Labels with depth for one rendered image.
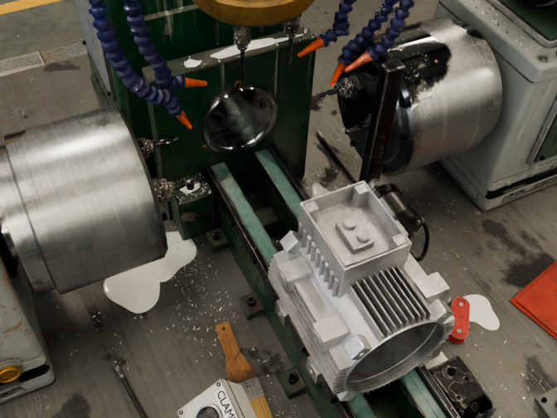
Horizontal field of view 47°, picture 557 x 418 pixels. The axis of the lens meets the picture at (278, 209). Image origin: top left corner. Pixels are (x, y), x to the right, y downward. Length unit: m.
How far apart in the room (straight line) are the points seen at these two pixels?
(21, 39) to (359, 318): 2.66
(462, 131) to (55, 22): 2.51
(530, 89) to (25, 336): 0.89
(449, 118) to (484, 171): 0.24
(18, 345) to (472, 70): 0.83
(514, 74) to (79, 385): 0.89
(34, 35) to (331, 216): 2.56
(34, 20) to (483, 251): 2.58
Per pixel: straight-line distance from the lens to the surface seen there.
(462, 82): 1.11
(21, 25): 3.37
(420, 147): 1.09
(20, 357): 1.06
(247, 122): 1.16
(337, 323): 0.83
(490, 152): 1.29
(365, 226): 0.87
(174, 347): 1.13
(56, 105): 1.58
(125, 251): 0.94
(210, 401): 0.78
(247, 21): 0.86
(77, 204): 0.90
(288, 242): 0.88
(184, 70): 1.05
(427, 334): 0.94
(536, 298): 1.27
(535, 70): 1.15
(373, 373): 0.95
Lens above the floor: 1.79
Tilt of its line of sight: 50 degrees down
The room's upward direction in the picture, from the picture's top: 3 degrees clockwise
